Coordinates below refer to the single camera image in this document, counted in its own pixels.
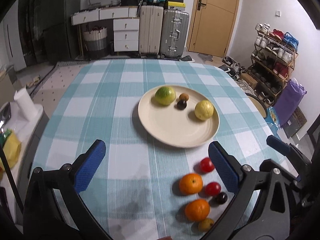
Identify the white drawer desk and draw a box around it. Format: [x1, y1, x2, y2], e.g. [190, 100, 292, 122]
[71, 6, 139, 52]

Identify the white paper roll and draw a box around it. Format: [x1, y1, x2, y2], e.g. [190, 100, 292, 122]
[14, 88, 38, 121]

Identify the cream round plate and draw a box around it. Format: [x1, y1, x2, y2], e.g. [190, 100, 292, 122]
[137, 85, 220, 148]

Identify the shoe rack with shoes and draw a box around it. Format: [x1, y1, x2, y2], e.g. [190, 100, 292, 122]
[248, 23, 299, 107]

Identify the small brown longan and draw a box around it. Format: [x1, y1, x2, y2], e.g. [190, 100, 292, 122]
[198, 218, 214, 232]

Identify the purple bag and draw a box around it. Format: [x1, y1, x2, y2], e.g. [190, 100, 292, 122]
[273, 78, 307, 127]

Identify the green guava fruit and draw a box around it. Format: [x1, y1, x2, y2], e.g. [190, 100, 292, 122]
[155, 86, 176, 106]

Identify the yellow bag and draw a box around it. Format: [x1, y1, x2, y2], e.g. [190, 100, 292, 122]
[1, 129, 21, 168]

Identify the teal checkered tablecloth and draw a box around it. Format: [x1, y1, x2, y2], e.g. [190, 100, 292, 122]
[33, 59, 285, 239]

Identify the brown longan on plate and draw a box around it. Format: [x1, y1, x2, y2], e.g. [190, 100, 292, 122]
[179, 93, 189, 101]

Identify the woven laundry basket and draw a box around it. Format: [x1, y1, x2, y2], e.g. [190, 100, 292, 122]
[83, 26, 108, 60]

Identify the black refrigerator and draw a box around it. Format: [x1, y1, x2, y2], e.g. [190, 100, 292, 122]
[18, 0, 81, 66]

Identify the beige suitcase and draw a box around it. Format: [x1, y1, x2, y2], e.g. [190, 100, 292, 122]
[138, 5, 164, 57]

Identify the red cherry tomato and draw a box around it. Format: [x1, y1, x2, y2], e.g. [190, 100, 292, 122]
[204, 182, 221, 197]
[200, 157, 215, 173]

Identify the yellow passion fruit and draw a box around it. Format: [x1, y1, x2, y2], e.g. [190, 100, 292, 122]
[194, 100, 215, 121]

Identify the wooden door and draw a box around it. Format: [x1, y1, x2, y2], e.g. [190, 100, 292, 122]
[187, 0, 239, 57]

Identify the silver suitcase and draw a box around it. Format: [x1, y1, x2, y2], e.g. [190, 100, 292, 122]
[159, 9, 189, 60]

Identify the dark plum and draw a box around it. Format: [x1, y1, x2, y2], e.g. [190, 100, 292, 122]
[176, 100, 187, 110]
[214, 192, 228, 205]

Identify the orange tangerine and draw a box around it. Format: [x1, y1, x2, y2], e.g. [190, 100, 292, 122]
[184, 199, 210, 222]
[178, 173, 203, 195]

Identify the dark plum on plate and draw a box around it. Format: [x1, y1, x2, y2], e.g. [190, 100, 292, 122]
[176, 100, 187, 110]

